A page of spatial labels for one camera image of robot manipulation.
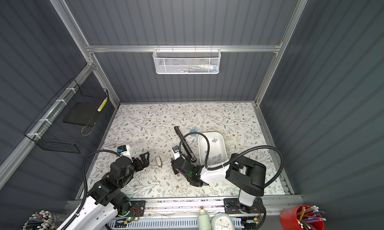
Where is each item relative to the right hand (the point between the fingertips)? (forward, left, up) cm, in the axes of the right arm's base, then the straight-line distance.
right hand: (175, 159), depth 85 cm
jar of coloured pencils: (-30, +47, +13) cm, 58 cm away
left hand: (-2, +16, +8) cm, 18 cm away
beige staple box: (0, +10, -3) cm, 10 cm away
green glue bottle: (-29, -15, +1) cm, 33 cm away
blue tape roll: (+23, -10, -5) cm, 25 cm away
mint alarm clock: (-29, -24, -3) cm, 38 cm away
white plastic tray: (+5, -25, -6) cm, 26 cm away
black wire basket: (+11, +48, +26) cm, 56 cm away
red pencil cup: (-28, -56, +6) cm, 63 cm away
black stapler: (+10, -6, -4) cm, 12 cm away
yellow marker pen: (+21, +39, +23) cm, 50 cm away
